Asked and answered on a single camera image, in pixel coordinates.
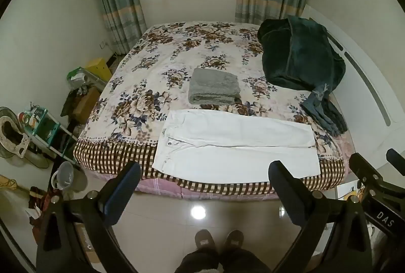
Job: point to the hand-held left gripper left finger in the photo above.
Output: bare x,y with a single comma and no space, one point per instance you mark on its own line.
126,186

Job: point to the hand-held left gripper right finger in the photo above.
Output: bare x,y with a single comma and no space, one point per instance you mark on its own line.
280,179

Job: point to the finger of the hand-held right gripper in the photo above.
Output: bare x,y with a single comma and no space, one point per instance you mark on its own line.
360,167
397,157

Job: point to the white pants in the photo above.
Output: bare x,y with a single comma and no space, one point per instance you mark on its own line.
237,160

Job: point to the grey plastic bucket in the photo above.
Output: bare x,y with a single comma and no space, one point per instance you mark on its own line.
68,176

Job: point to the blue jeans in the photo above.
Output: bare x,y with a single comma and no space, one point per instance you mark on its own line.
322,111

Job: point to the person's right slipper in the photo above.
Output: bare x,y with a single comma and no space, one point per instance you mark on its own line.
233,239

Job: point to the person's slipper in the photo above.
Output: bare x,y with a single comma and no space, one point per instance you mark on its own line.
233,239
204,238

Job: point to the red patterned cloth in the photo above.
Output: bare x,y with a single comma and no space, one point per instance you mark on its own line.
39,197

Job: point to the brown cardboard box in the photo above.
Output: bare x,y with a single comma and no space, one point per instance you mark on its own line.
86,103

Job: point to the person's right leg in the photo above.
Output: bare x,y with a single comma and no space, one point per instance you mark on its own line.
240,263

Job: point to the person's leg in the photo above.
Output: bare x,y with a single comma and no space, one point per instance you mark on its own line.
240,263
201,262

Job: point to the person's left slipper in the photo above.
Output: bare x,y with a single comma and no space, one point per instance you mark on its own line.
204,238

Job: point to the teal shelf rack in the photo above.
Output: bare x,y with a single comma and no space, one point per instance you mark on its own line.
47,127

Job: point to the person's left leg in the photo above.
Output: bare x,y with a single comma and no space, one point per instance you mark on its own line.
201,262

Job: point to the grey folded towel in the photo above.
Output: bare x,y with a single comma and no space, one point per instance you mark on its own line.
215,86

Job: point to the white bed headboard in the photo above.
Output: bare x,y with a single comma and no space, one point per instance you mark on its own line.
364,48

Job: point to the bed with floral sheet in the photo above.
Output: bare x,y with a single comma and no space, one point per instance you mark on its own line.
158,70

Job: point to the yellow box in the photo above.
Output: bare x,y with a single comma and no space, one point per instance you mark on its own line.
98,68

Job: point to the green box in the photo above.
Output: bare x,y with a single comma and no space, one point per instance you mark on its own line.
75,73

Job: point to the standing fan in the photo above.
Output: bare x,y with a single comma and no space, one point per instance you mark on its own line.
12,133

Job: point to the dark green blanket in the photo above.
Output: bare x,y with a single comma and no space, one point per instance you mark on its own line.
297,54

